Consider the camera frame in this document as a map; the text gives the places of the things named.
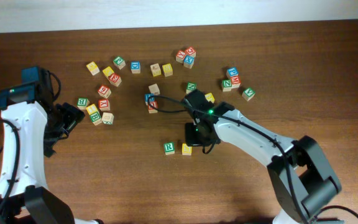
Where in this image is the yellow S letter block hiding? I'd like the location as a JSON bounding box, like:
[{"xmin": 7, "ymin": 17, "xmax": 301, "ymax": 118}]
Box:
[{"xmin": 181, "ymin": 143, "xmax": 192, "ymax": 156}]

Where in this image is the green R letter block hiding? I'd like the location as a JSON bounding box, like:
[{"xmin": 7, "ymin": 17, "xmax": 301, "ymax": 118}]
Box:
[{"xmin": 163, "ymin": 142, "xmax": 175, "ymax": 155}]

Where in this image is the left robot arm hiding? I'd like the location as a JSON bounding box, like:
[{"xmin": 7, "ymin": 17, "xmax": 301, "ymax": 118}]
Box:
[{"xmin": 0, "ymin": 66, "xmax": 85, "ymax": 224}]

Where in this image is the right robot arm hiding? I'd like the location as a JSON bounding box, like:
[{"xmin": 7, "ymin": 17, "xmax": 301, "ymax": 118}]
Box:
[{"xmin": 181, "ymin": 90, "xmax": 342, "ymax": 223}]

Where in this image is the green B block left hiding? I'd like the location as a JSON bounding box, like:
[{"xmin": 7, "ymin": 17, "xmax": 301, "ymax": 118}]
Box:
[{"xmin": 76, "ymin": 98, "xmax": 90, "ymax": 110}]

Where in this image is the green b block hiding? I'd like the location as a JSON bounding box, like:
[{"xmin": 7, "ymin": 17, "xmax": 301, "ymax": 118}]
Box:
[
  {"xmin": 89, "ymin": 112, "xmax": 102, "ymax": 126},
  {"xmin": 76, "ymin": 98, "xmax": 90, "ymax": 110}
]

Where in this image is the yellow block lower left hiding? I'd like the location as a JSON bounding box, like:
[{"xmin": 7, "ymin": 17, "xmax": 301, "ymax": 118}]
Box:
[{"xmin": 86, "ymin": 104, "xmax": 99, "ymax": 115}]

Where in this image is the green B block lower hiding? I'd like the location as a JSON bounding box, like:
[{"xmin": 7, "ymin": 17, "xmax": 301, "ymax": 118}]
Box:
[{"xmin": 89, "ymin": 112, "xmax": 102, "ymax": 126}]

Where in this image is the yellow B block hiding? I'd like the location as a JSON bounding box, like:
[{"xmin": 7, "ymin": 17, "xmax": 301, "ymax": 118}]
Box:
[{"xmin": 205, "ymin": 93, "xmax": 215, "ymax": 103}]

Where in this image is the wooden block green side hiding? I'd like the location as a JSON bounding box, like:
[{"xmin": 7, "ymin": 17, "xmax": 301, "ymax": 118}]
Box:
[{"xmin": 102, "ymin": 112, "xmax": 114, "ymax": 124}]

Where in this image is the green N block centre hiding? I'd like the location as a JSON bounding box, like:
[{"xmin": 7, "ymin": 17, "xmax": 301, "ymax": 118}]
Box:
[{"xmin": 186, "ymin": 82, "xmax": 197, "ymax": 94}]

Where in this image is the green n block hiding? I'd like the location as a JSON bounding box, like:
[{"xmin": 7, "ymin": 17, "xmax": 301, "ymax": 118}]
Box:
[
  {"xmin": 186, "ymin": 82, "xmax": 197, "ymax": 94},
  {"xmin": 221, "ymin": 79, "xmax": 232, "ymax": 92}
]

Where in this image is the red 6 block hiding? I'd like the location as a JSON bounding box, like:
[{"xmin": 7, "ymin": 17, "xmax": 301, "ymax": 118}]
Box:
[{"xmin": 98, "ymin": 85, "xmax": 111, "ymax": 98}]

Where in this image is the green N block right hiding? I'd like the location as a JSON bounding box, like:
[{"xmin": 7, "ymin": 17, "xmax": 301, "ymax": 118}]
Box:
[{"xmin": 221, "ymin": 79, "xmax": 232, "ymax": 92}]

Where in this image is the red U block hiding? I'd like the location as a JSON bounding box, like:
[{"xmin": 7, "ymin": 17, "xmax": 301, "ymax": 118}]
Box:
[{"xmin": 148, "ymin": 101, "xmax": 158, "ymax": 113}]

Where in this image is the yellow block far left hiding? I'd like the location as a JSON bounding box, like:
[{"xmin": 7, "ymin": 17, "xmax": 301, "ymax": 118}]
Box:
[{"xmin": 86, "ymin": 62, "xmax": 100, "ymax": 76}]

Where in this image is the green V block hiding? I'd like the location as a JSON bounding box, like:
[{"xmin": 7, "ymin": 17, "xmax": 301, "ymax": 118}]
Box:
[{"xmin": 242, "ymin": 88, "xmax": 255, "ymax": 101}]

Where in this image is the red M block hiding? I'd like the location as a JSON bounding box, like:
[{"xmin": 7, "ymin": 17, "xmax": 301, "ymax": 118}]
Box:
[{"xmin": 230, "ymin": 76, "xmax": 241, "ymax": 88}]

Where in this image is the blue H block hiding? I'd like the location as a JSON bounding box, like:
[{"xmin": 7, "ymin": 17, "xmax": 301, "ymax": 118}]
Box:
[{"xmin": 145, "ymin": 93, "xmax": 155, "ymax": 105}]

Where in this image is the yellow block beside E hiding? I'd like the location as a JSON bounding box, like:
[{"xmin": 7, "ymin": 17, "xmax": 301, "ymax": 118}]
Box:
[{"xmin": 103, "ymin": 67, "xmax": 114, "ymax": 78}]

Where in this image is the red E block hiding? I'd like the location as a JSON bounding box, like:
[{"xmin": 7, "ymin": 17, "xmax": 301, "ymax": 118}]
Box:
[{"xmin": 108, "ymin": 73, "xmax": 122, "ymax": 86}]

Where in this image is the plain wooden block centre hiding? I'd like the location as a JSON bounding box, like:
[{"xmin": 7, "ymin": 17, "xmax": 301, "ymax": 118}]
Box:
[{"xmin": 149, "ymin": 83, "xmax": 160, "ymax": 95}]

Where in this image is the blue P block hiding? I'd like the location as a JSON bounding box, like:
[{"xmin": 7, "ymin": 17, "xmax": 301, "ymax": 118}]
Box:
[{"xmin": 226, "ymin": 67, "xmax": 239, "ymax": 78}]

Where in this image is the blue X block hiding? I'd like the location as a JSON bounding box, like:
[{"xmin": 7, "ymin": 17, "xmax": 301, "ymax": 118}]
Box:
[{"xmin": 183, "ymin": 55, "xmax": 195, "ymax": 68}]

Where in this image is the yellow block top centre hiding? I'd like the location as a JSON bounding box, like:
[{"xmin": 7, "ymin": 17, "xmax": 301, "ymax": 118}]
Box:
[{"xmin": 162, "ymin": 63, "xmax": 173, "ymax": 77}]

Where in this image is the yellow A block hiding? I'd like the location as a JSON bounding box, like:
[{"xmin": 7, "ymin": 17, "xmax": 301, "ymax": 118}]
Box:
[{"xmin": 150, "ymin": 63, "xmax": 162, "ymax": 77}]

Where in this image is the green P block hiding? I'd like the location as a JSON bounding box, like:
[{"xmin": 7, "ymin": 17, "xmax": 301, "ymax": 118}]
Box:
[{"xmin": 113, "ymin": 56, "xmax": 126, "ymax": 70}]

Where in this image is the red Q block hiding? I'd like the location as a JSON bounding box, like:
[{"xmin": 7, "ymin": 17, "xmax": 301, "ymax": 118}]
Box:
[{"xmin": 185, "ymin": 47, "xmax": 196, "ymax": 58}]

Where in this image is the blue D block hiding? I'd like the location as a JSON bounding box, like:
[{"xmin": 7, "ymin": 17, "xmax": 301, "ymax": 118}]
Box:
[{"xmin": 131, "ymin": 61, "xmax": 141, "ymax": 74}]

